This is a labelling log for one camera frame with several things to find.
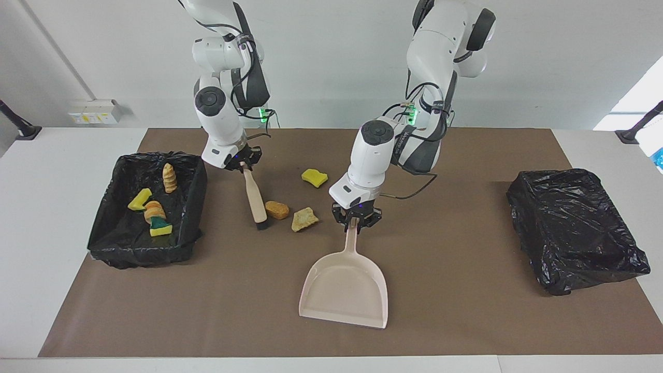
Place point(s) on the pink brush black bristles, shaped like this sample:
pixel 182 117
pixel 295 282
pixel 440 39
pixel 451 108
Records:
pixel 255 199

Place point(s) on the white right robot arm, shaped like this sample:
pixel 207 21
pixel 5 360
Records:
pixel 212 101

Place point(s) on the yellow green sponge piece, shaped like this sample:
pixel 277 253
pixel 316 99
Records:
pixel 161 228

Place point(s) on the orange striped bread piece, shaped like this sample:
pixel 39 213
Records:
pixel 154 211

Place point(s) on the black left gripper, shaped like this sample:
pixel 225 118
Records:
pixel 357 212

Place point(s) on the brown bread nugget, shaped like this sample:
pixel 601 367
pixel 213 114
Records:
pixel 277 210

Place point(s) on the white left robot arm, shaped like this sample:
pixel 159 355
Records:
pixel 375 134

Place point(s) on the beige ridged bread piece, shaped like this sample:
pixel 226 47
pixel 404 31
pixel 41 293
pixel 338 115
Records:
pixel 170 178

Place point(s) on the blue object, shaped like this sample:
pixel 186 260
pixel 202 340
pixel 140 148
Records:
pixel 659 158

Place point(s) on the large yellow sponge piece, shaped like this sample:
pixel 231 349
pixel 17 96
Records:
pixel 140 200

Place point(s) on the small yellow sponge piece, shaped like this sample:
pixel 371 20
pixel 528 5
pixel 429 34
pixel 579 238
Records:
pixel 314 177

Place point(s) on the beige rough foam chunk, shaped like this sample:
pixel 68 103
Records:
pixel 304 219

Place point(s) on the pink plastic dustpan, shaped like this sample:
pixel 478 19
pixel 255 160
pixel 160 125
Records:
pixel 344 290

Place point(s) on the bin with black bag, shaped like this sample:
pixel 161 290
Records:
pixel 575 228
pixel 119 243

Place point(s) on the brown paper table mat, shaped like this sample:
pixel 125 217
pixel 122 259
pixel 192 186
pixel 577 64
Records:
pixel 466 311

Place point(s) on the white wall socket box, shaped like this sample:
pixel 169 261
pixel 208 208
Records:
pixel 93 111

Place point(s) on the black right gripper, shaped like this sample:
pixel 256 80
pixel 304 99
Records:
pixel 243 158

